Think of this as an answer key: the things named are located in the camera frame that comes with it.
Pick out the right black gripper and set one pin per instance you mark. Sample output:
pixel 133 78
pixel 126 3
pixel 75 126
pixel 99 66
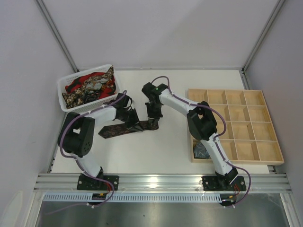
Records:
pixel 154 114

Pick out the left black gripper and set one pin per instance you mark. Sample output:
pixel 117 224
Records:
pixel 132 118

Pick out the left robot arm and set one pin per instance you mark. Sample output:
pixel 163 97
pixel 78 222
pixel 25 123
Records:
pixel 76 137

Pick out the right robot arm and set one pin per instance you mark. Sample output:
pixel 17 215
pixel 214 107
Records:
pixel 201 123

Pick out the rolled grey tie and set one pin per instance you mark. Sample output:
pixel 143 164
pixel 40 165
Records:
pixel 200 151

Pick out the brown floral tie in basket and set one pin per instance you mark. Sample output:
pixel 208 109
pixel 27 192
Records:
pixel 72 103

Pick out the white plastic basket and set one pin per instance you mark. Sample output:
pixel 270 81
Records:
pixel 67 80

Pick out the red patterned tie in basket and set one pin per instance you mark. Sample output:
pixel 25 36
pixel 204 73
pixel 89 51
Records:
pixel 100 82

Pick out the wooden compartment tray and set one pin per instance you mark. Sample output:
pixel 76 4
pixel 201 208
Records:
pixel 250 137

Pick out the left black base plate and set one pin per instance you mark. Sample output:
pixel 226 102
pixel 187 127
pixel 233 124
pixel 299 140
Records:
pixel 86 183

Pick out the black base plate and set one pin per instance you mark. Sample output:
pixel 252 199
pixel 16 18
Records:
pixel 215 183
pixel 86 183

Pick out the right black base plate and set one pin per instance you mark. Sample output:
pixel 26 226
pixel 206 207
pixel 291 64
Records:
pixel 215 183

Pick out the aluminium rail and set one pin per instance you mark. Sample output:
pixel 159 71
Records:
pixel 260 183

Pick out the white slotted cable duct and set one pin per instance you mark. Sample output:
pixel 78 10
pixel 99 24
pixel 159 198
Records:
pixel 133 197

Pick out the left aluminium frame post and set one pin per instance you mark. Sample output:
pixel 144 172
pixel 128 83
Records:
pixel 56 33

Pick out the aluminium frame post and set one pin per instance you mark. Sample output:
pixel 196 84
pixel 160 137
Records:
pixel 56 33
pixel 264 32

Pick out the right aluminium frame post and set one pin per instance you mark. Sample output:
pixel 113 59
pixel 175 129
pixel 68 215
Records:
pixel 264 32

